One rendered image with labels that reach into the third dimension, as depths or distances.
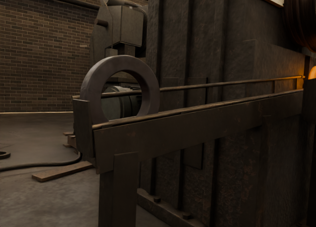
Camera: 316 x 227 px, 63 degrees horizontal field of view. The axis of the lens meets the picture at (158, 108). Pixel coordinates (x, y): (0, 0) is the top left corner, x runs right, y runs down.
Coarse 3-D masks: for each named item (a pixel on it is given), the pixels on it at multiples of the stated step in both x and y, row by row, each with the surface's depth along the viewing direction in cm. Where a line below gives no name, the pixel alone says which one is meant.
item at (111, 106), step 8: (112, 88) 201; (120, 88) 197; (128, 88) 206; (136, 88) 209; (128, 96) 194; (136, 96) 198; (104, 104) 207; (112, 104) 197; (120, 104) 189; (128, 104) 191; (136, 104) 196; (104, 112) 207; (112, 112) 197; (120, 112) 188; (128, 112) 190; (136, 112) 196; (88, 160) 220
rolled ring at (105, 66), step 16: (96, 64) 52; (112, 64) 52; (128, 64) 54; (144, 64) 57; (96, 80) 50; (144, 80) 57; (80, 96) 51; (96, 96) 50; (144, 96) 60; (96, 112) 50; (144, 112) 59
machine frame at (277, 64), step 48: (192, 0) 122; (240, 0) 102; (192, 48) 122; (240, 48) 102; (288, 48) 126; (192, 96) 121; (240, 96) 102; (240, 144) 103; (288, 144) 122; (144, 192) 149; (192, 192) 123; (240, 192) 103; (288, 192) 127
